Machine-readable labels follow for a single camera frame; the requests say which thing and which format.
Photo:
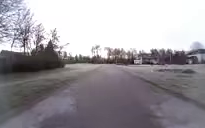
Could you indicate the row of distant trees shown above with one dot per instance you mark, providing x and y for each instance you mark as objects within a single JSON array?
[{"x": 120, "y": 55}]

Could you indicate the grey asphalt road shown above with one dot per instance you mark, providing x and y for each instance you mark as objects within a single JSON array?
[{"x": 106, "y": 96}]

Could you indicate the white building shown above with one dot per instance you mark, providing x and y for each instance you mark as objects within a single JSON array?
[{"x": 137, "y": 61}]

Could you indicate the dark hedge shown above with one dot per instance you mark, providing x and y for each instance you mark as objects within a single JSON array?
[{"x": 26, "y": 61}]

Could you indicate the frosty grass verge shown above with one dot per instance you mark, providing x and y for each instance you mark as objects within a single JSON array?
[
  {"x": 180, "y": 80},
  {"x": 20, "y": 85}
]

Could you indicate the group of bare trees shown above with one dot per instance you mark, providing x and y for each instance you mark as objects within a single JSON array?
[{"x": 21, "y": 26}]

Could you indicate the grey roofed building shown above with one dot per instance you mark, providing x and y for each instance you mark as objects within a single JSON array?
[{"x": 200, "y": 56}]

